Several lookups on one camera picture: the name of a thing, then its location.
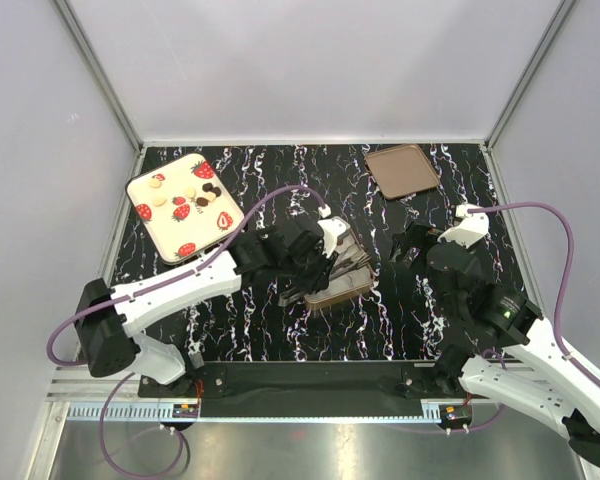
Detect dark chocolate pair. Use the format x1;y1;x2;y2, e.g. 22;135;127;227
202;183;222;197

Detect white round chocolate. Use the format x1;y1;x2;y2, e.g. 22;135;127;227
152;196;166;207

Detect metal tongs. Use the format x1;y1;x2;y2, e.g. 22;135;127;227
278;246;370;307

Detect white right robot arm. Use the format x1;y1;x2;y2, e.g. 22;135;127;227
390;223;600;468

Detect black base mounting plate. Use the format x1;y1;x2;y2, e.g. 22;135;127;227
138;360;467;421

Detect strawberry pattern tray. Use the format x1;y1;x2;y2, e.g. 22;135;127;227
126;153;244;265

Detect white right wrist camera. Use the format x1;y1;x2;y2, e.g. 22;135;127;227
437;204;489;249

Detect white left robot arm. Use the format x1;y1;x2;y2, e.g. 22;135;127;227
74;217;348;396

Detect rose gold box lid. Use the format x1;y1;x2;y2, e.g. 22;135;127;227
365;144;440;200

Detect rose gold chocolate box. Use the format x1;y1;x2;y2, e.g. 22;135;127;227
304;229;375;311

